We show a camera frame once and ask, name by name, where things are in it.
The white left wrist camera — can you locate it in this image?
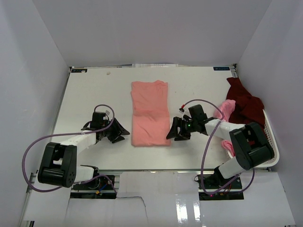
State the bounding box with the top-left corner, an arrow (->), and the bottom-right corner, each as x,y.
104,111 -> 110,119

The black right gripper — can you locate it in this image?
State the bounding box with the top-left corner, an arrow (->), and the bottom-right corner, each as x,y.
166,117 -> 197,141

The blue table label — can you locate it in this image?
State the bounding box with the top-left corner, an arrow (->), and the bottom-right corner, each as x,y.
71,69 -> 88,73
213,67 -> 230,71

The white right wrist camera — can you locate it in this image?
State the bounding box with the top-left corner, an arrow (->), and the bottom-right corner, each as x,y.
179,105 -> 187,116

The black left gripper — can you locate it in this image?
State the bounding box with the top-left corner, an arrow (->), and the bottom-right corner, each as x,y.
101,117 -> 130,144

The light pink t shirt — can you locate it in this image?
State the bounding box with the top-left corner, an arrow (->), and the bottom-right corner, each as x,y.
219,99 -> 236,157

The white paper sheets front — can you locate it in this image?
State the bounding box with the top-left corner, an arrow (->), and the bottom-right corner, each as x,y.
24,172 -> 295,227

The dark red t shirt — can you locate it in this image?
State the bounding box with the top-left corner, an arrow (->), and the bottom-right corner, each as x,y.
226,78 -> 265,129

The blue left table label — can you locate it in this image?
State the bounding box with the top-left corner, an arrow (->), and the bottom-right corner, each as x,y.
71,69 -> 88,73

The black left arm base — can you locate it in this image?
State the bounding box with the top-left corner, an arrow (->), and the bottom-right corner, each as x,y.
70,175 -> 117,200

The blue right table label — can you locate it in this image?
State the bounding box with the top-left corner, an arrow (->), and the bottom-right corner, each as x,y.
213,67 -> 230,71

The salmon pink t shirt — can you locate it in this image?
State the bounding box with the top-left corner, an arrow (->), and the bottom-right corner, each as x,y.
131,80 -> 171,147

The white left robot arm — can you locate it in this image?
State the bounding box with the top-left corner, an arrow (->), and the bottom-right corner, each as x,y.
38,112 -> 130,189

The white perforated laundry basket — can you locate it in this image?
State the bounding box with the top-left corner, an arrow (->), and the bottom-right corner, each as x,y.
230,113 -> 279,170

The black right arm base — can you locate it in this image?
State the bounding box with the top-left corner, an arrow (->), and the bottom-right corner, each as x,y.
194,174 -> 244,201

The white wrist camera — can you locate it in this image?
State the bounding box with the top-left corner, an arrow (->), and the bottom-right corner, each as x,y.
179,105 -> 187,116
104,111 -> 110,119

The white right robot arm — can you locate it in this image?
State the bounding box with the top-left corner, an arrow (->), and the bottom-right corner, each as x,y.
166,105 -> 276,189

